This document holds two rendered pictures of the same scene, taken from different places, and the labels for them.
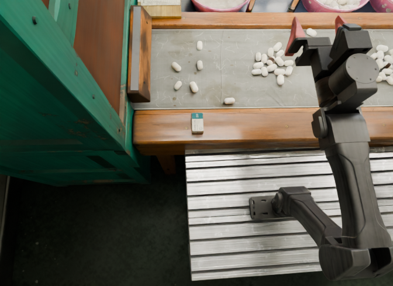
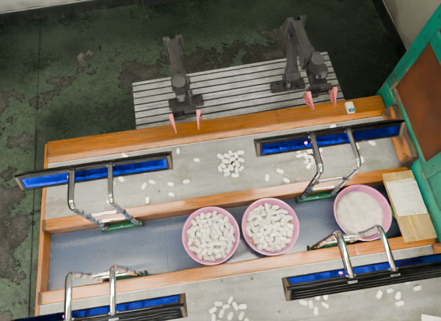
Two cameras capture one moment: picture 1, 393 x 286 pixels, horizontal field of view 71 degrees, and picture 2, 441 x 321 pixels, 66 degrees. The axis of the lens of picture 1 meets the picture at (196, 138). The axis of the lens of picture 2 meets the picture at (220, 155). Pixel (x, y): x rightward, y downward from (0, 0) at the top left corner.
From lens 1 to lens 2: 159 cm
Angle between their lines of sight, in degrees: 39
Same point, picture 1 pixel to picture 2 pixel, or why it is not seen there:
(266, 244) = not seen: hidden behind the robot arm
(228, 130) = (331, 107)
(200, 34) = (363, 169)
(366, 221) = (301, 26)
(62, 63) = (428, 27)
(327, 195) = (261, 94)
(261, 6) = (319, 214)
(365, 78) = (316, 55)
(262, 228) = not seen: hidden behind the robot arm
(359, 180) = (304, 37)
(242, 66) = (329, 150)
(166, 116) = (367, 110)
